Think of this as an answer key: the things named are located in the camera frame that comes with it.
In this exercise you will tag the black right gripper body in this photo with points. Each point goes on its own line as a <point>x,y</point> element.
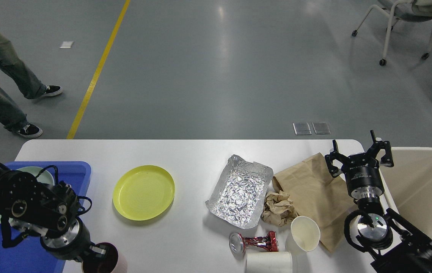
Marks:
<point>362,176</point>

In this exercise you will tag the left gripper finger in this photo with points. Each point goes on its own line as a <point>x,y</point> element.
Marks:
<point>95,254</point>

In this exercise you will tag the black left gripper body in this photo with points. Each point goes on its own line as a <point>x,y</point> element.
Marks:
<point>75,244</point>

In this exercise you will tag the pink mug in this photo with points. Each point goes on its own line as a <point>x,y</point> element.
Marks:
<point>115,262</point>

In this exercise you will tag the yellow plastic plate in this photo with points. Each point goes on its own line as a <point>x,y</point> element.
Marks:
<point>143,193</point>

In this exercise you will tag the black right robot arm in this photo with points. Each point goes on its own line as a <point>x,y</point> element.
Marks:
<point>395,244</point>

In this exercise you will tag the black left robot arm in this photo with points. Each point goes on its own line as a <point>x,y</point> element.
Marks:
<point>50,212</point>

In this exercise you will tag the right metal floor plate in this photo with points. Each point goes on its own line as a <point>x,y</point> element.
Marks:
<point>321,128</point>

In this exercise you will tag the metal floor plate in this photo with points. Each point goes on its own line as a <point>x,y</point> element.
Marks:
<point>321,128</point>
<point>302,128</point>

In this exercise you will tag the brown paper bag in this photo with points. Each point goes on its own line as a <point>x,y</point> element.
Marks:
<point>319,196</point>

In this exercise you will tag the beige plastic bin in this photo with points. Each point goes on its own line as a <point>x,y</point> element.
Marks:
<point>409,183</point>

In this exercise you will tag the left metal floor plate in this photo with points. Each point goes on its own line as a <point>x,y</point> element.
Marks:
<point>302,128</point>

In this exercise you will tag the blue plastic tray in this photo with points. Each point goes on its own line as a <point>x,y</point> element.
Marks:
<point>29,256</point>

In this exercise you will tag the pale green plate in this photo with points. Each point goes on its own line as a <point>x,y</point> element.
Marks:
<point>45,177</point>

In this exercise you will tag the crumpled brown paper ball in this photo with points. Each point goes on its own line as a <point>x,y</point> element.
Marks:
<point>278,209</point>

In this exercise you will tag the upright white paper cup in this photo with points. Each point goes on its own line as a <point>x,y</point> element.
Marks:
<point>304,236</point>

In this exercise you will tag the aluminium foil tray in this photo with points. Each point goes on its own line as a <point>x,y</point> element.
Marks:
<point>239,194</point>

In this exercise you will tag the lying white paper cup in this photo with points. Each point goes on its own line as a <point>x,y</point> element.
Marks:
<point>269,262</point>

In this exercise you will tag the crushed red soda can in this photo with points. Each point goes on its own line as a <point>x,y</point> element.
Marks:
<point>238,243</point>

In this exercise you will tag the white framed office chair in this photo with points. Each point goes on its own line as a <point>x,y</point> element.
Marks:
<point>416,11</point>

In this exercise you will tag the white floor marker tag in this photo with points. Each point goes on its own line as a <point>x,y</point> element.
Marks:
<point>66,44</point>

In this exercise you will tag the person's legs with sneakers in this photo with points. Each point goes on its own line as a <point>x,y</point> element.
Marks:
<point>12,117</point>

